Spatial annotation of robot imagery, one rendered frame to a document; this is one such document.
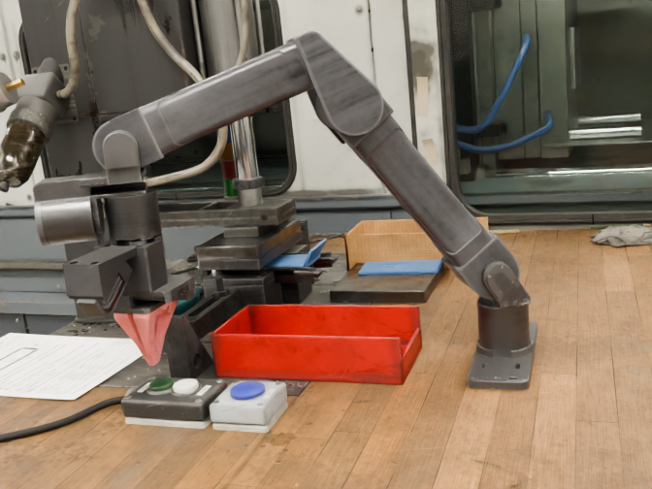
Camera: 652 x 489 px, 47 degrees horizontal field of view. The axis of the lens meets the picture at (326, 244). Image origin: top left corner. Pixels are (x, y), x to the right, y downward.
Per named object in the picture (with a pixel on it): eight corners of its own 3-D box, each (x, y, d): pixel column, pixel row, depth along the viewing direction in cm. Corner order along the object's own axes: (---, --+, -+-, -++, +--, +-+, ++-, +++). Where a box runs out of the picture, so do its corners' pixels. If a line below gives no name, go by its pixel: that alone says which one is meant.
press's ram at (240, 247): (268, 288, 110) (243, 81, 103) (116, 288, 118) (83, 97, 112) (309, 255, 126) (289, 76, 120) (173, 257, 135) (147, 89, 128)
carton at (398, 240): (482, 275, 133) (479, 231, 132) (347, 275, 142) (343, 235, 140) (490, 255, 145) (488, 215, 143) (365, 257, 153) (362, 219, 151)
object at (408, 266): (446, 272, 127) (445, 255, 126) (358, 275, 131) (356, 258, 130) (450, 261, 133) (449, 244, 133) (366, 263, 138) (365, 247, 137)
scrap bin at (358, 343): (403, 385, 90) (399, 338, 89) (215, 377, 98) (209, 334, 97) (422, 347, 101) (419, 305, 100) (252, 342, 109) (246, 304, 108)
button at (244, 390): (258, 411, 83) (256, 394, 82) (225, 409, 84) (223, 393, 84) (272, 395, 87) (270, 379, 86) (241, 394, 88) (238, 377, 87)
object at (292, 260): (314, 269, 113) (311, 249, 112) (222, 270, 118) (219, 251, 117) (328, 256, 119) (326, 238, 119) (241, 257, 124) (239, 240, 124)
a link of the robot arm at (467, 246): (491, 309, 90) (313, 103, 81) (472, 294, 97) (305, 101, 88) (530, 276, 90) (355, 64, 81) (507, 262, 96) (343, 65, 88)
